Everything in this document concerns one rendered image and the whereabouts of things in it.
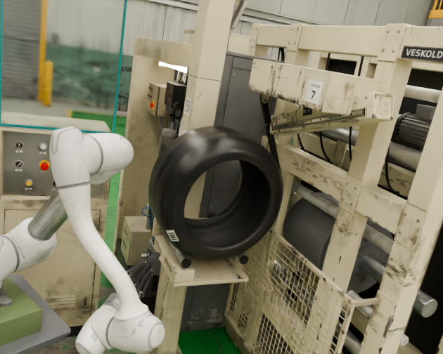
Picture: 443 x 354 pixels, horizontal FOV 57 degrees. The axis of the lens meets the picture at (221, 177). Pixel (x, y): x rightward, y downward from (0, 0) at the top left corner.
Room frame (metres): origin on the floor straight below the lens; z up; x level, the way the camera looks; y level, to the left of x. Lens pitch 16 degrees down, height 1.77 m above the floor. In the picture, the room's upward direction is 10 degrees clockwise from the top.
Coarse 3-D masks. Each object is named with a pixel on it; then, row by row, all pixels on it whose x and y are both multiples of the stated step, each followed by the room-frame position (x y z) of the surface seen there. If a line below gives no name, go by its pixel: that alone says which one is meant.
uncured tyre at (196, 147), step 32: (224, 128) 1.80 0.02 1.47; (160, 160) 1.69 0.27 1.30; (192, 160) 1.56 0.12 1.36; (224, 160) 1.60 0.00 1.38; (256, 160) 1.66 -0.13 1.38; (160, 192) 1.56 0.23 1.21; (256, 192) 1.96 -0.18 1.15; (160, 224) 1.57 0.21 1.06; (192, 224) 1.86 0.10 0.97; (224, 224) 1.92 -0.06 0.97; (256, 224) 1.84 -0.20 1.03; (192, 256) 1.61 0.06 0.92; (224, 256) 1.64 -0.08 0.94
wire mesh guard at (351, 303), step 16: (272, 256) 1.85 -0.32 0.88; (256, 272) 1.95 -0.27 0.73; (320, 272) 1.53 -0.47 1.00; (320, 288) 1.51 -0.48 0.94; (336, 288) 1.42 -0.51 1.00; (288, 304) 1.66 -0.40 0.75; (304, 304) 1.57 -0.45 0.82; (320, 304) 1.49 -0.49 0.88; (352, 304) 1.34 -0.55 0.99; (240, 320) 1.98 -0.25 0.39; (320, 320) 1.47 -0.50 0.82; (336, 320) 1.40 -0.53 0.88; (240, 336) 1.95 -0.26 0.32; (272, 336) 1.71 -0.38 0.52; (320, 336) 1.44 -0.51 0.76; (272, 352) 1.69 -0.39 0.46; (288, 352) 1.59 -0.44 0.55; (304, 352) 1.50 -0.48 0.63; (336, 352) 1.35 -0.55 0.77
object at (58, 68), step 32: (0, 0) 1.92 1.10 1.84; (32, 0) 1.98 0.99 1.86; (64, 0) 2.04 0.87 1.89; (96, 0) 2.10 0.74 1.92; (0, 32) 1.92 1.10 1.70; (32, 32) 1.98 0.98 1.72; (64, 32) 2.04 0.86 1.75; (96, 32) 2.10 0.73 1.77; (0, 64) 1.92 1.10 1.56; (32, 64) 1.98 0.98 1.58; (64, 64) 2.04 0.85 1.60; (96, 64) 2.11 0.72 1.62; (0, 96) 1.92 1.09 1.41; (32, 96) 1.99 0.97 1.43; (64, 96) 2.05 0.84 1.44; (96, 96) 2.11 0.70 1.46; (32, 128) 1.98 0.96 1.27; (96, 128) 2.12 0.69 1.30
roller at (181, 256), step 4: (168, 240) 1.77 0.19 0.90; (172, 244) 1.72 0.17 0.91; (172, 248) 1.70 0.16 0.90; (176, 248) 1.68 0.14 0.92; (176, 252) 1.65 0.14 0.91; (180, 252) 1.64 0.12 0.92; (176, 256) 1.64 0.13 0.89; (180, 256) 1.62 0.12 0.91; (184, 256) 1.60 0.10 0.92; (180, 260) 1.60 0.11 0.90; (184, 260) 1.59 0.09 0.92; (188, 260) 1.59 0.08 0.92; (184, 264) 1.58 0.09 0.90; (188, 264) 1.59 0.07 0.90
